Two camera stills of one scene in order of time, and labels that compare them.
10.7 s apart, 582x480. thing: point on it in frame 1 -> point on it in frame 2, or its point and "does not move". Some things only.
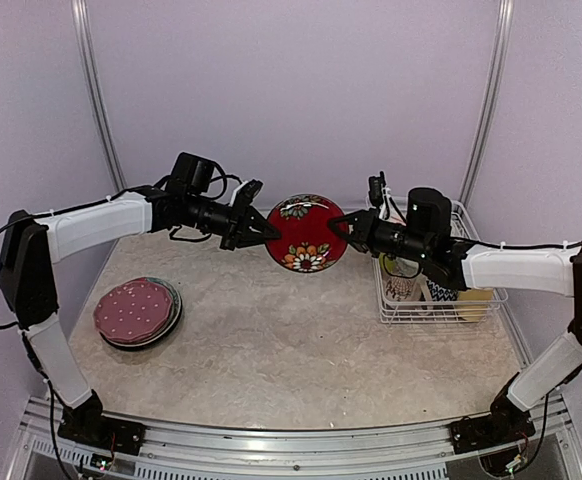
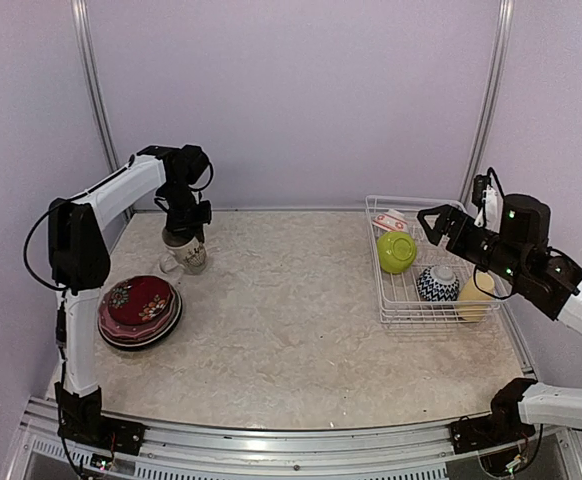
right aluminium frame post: [498, 76] does not move
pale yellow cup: [472, 304] does not move
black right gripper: [362, 232] -> [458, 242]
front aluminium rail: [538, 447] does not move
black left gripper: [255, 219] -> [197, 225]
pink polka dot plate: [133, 311] does not move
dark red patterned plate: [307, 242] -> [140, 300]
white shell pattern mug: [400, 277] -> [186, 253]
